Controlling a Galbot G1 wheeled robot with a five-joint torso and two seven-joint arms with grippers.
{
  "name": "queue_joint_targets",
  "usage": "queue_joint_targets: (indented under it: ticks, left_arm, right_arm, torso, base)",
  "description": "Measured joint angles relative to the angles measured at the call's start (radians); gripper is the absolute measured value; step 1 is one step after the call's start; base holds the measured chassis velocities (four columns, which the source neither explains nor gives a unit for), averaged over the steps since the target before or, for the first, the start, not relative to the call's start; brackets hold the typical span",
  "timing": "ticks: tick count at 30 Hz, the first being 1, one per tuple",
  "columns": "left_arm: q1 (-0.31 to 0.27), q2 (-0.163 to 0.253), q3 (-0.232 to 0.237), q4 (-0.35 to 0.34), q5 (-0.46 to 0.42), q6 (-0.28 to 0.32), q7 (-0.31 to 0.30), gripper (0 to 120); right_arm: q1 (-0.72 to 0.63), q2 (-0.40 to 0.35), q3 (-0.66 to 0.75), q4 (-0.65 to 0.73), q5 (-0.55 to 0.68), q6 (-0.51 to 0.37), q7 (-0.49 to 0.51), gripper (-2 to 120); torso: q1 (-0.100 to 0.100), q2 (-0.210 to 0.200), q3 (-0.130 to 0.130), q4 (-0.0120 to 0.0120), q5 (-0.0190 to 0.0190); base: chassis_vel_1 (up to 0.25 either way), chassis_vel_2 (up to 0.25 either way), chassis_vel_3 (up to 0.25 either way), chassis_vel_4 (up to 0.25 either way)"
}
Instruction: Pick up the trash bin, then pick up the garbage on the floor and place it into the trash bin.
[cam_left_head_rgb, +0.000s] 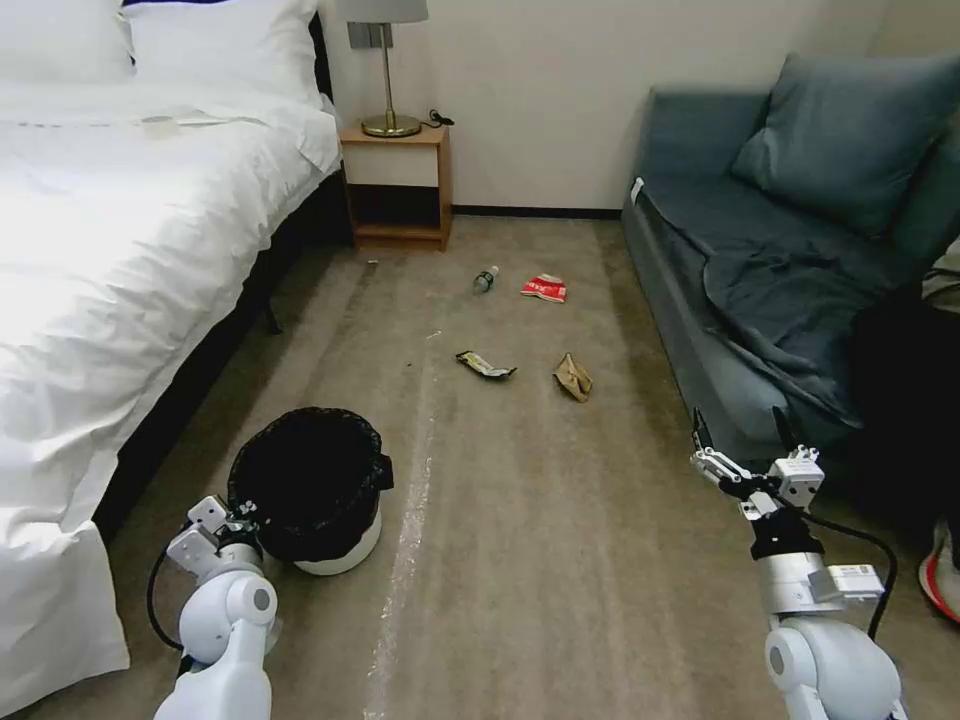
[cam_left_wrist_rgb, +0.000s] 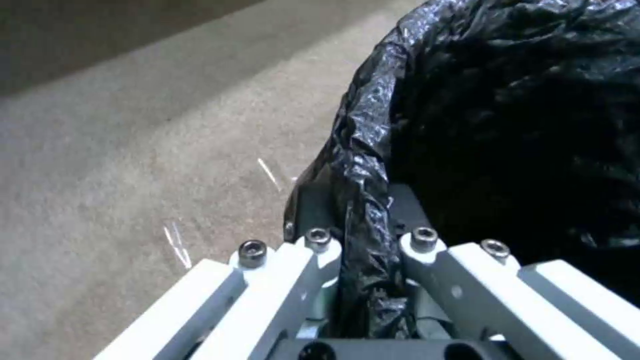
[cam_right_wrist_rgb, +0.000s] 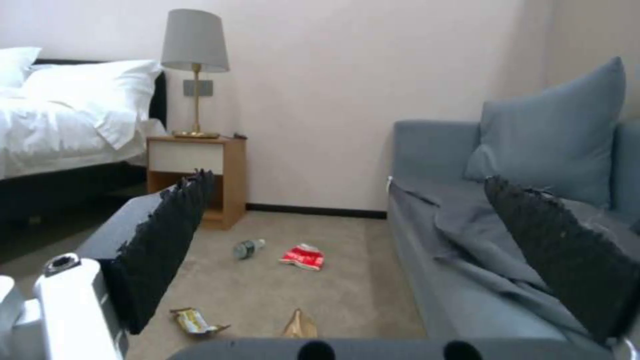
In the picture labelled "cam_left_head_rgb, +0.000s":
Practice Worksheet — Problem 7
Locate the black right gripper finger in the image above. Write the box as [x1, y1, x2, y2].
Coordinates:
[773, 407, 822, 465]
[690, 407, 768, 499]

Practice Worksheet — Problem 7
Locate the black plastic bin liner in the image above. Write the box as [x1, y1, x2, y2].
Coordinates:
[227, 406, 396, 561]

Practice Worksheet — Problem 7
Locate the white round trash bin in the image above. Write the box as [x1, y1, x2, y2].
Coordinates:
[263, 491, 385, 577]

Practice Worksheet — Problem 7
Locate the person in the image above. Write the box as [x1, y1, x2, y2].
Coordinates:
[845, 236, 960, 520]

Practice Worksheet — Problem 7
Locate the blue grey blanket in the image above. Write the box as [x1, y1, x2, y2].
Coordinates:
[700, 223, 925, 430]

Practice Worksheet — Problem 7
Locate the person's foot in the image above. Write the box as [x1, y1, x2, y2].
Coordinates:
[915, 515, 960, 625]

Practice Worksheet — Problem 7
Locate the brown crumpled paper bag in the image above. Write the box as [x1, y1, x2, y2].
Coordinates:
[552, 351, 595, 404]

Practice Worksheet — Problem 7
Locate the blue grey sofa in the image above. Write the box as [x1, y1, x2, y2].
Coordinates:
[620, 83, 960, 468]

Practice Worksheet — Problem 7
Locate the red snack wrapper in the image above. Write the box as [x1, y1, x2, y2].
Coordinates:
[520, 272, 571, 304]

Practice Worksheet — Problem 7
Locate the dark crumpled wrapper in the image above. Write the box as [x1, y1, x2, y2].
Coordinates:
[454, 349, 520, 382]

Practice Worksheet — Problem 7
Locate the white bed duvet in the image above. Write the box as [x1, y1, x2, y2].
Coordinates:
[0, 74, 346, 715]

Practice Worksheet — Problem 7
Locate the large blue cushion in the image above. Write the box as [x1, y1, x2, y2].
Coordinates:
[730, 52, 960, 241]

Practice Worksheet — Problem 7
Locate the wooden nightstand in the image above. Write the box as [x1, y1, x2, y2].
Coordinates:
[338, 123, 454, 253]

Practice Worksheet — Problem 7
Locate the brass table lamp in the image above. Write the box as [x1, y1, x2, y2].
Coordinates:
[335, 0, 431, 139]

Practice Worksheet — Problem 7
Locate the white pillow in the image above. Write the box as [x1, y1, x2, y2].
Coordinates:
[0, 0, 138, 86]
[122, 0, 329, 108]

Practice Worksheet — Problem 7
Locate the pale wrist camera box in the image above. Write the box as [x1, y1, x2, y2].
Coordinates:
[767, 457, 826, 513]
[186, 494, 231, 532]

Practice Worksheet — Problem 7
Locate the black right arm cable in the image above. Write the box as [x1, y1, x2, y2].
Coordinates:
[803, 509, 901, 640]

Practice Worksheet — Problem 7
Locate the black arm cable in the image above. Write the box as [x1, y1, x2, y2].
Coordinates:
[803, 509, 901, 640]
[146, 549, 189, 655]

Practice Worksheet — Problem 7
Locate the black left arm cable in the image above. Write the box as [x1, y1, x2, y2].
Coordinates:
[146, 549, 189, 655]

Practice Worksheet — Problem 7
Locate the black bed frame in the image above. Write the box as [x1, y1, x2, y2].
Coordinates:
[93, 7, 355, 543]

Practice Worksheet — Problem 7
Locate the grey wall switch panel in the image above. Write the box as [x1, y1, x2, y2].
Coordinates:
[346, 20, 396, 51]

